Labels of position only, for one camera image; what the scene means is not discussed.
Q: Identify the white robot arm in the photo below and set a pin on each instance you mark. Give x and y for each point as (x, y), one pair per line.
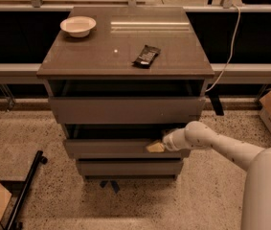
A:
(256, 161)

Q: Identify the grey bottom drawer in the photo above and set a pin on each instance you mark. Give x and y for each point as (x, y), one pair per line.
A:
(129, 168)

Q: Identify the grey metal rail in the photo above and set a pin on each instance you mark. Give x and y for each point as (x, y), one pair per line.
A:
(25, 73)

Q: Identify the black snack packet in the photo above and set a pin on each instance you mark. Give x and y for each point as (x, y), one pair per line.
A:
(146, 57)

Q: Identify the white bowl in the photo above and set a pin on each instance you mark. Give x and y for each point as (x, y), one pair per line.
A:
(78, 26)

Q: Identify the grey top drawer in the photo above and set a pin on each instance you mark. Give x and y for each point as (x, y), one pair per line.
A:
(103, 111)

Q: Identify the black bracket under rail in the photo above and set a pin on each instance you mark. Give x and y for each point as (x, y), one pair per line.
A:
(213, 95)

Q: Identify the grey drawer cabinet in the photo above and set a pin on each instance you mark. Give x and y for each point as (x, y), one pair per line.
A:
(100, 65)

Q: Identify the grey drawer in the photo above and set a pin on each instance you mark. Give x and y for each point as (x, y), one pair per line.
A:
(103, 111)
(129, 168)
(111, 148)

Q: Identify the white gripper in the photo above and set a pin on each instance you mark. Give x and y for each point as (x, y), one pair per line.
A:
(169, 141)

